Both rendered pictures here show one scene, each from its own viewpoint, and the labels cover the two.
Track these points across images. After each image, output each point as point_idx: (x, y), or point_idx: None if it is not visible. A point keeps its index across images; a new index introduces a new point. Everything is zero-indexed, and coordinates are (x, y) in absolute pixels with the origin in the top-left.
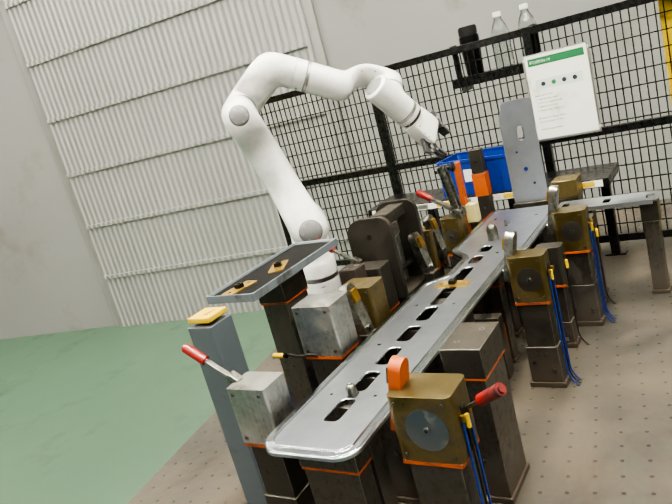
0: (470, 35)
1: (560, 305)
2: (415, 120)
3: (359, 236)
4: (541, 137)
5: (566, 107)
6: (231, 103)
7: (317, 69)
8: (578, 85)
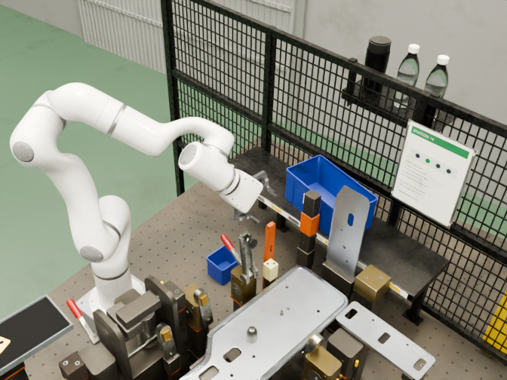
0: (377, 55)
1: None
2: (228, 194)
3: (99, 323)
4: (395, 195)
5: (428, 189)
6: (17, 136)
7: (124, 125)
8: (447, 180)
